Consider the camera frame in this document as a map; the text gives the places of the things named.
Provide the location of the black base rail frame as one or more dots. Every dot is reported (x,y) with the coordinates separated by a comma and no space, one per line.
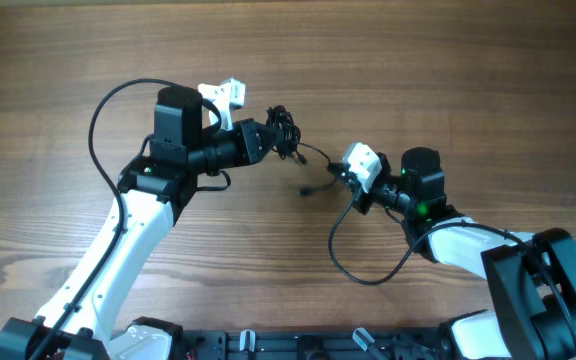
(401,344)

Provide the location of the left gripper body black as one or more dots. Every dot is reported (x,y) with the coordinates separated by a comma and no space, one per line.
(243,131)

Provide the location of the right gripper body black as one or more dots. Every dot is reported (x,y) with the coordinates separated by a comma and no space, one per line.
(363,200)

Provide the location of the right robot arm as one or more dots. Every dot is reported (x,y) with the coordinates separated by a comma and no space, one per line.
(419,201)

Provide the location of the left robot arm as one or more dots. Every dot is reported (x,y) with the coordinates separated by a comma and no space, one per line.
(194,134)

